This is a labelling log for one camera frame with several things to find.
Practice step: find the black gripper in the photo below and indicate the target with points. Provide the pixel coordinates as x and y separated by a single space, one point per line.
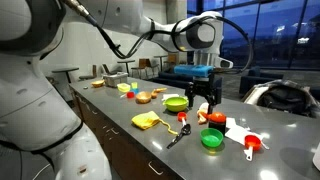
204 85

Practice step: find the yellow knitted cloth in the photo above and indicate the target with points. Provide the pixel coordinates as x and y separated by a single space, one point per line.
145 120

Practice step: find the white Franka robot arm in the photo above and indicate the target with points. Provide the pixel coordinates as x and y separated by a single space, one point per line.
33 110

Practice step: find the orange ball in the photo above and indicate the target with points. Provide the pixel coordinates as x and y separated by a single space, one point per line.
217 117

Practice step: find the lime green spouted bowl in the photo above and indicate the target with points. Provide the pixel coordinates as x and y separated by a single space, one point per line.
175 104

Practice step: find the black plastic spoon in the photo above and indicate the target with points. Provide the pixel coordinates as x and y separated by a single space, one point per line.
186 129

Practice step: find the dark blue sofa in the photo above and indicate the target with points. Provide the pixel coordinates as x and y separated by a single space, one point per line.
170 80

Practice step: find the small green bowl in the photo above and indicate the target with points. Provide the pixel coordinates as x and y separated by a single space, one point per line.
211 138

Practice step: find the orange toy carrot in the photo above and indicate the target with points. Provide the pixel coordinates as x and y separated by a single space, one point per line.
160 90

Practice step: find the tan toy gourd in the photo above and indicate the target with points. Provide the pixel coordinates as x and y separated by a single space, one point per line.
154 94

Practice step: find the white paper sheets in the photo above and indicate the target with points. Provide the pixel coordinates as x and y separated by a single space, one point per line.
237 133

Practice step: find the white jacket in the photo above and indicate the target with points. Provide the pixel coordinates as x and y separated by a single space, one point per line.
251 93

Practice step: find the wooden chair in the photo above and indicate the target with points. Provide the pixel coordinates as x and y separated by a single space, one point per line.
110 71
142 63
171 58
87 77

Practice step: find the dark blue armchair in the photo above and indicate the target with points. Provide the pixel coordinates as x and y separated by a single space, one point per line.
256 78

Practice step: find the woven wicker basket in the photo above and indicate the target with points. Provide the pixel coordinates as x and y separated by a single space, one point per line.
143 97

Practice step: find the dark round cafe table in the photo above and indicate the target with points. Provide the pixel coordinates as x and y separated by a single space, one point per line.
161 56
126 61
65 70

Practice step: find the small blue cup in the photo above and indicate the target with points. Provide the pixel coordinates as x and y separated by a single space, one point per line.
135 91

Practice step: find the small green cup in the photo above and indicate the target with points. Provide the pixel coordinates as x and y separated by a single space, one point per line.
134 85

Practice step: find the small red cup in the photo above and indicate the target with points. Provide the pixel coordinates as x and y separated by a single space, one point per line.
130 95

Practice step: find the yellow plastic container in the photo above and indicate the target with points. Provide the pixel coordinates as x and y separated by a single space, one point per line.
123 87

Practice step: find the black grey backpack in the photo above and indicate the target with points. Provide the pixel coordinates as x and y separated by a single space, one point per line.
286 98

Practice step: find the grey metal bin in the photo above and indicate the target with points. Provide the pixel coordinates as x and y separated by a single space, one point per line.
115 80

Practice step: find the brown wooden cabinet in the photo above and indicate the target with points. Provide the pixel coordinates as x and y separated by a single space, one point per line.
126 156

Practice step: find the yellow wooden bowl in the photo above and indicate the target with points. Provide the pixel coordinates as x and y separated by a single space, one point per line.
97 83

